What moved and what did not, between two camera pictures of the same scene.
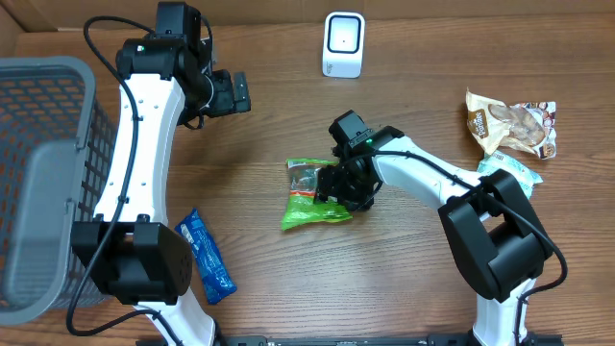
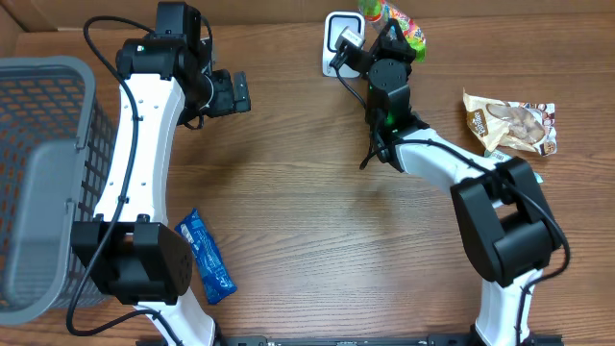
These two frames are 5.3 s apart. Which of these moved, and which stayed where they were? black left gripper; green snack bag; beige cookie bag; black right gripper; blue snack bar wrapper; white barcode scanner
Moved: green snack bag; black right gripper
Stayed: blue snack bar wrapper; black left gripper; beige cookie bag; white barcode scanner
